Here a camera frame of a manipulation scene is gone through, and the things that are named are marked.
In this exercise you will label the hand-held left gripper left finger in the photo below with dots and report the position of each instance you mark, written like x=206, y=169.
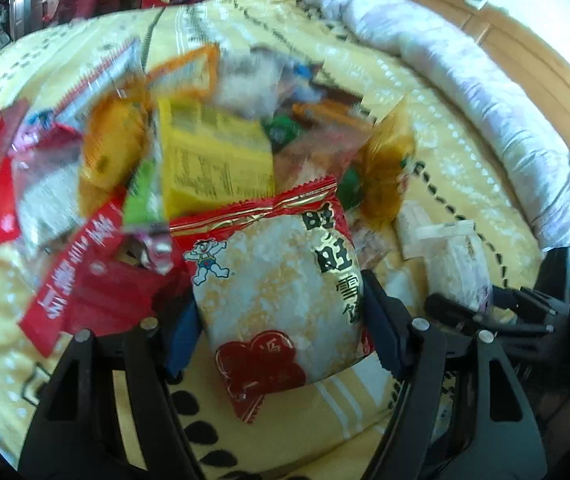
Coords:
x=182, y=340

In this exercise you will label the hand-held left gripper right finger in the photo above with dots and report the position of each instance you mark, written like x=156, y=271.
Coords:
x=380, y=325

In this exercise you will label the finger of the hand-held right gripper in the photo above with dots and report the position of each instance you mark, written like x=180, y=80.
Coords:
x=465, y=312
x=525, y=299

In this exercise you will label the red clear rice cracker packet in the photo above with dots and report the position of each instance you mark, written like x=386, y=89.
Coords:
x=275, y=285

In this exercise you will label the long red packet gold print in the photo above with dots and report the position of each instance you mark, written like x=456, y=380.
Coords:
x=90, y=285

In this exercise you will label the yellow patterned bedsheet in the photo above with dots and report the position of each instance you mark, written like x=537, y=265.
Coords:
x=290, y=435

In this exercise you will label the green candy packet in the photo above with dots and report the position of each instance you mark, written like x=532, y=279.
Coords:
x=350, y=185
x=280, y=130

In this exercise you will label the light green snack packet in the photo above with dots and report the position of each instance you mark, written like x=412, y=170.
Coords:
x=145, y=195

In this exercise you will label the amber transparent snack packet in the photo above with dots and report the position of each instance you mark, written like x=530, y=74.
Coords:
x=387, y=170

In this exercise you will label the clear bag white puffed grains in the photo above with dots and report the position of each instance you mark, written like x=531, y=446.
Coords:
x=50, y=200

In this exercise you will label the yellow brown bar packet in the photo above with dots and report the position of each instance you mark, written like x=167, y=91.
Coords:
x=330, y=112

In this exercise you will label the wooden headboard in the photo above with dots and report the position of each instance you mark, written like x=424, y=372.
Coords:
x=540, y=60

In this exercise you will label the white floral quilt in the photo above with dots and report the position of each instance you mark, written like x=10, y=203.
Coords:
x=440, y=60

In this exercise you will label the clear packet white crackers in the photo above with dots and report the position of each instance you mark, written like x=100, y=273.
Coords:
x=245, y=85

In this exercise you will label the orange white snack packet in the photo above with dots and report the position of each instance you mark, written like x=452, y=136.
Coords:
x=185, y=75

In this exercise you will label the red white striped packet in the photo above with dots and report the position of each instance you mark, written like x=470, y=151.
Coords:
x=100, y=80

